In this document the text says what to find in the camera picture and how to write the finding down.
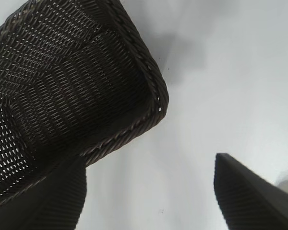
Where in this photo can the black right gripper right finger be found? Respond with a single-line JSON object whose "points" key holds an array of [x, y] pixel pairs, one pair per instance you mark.
{"points": [[249, 201]]}

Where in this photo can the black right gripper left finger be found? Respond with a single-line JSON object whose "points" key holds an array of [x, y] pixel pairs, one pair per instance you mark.
{"points": [[38, 208]]}

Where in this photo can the dark brown woven wicker basket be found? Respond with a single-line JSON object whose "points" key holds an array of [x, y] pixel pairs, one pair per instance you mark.
{"points": [[62, 83]]}

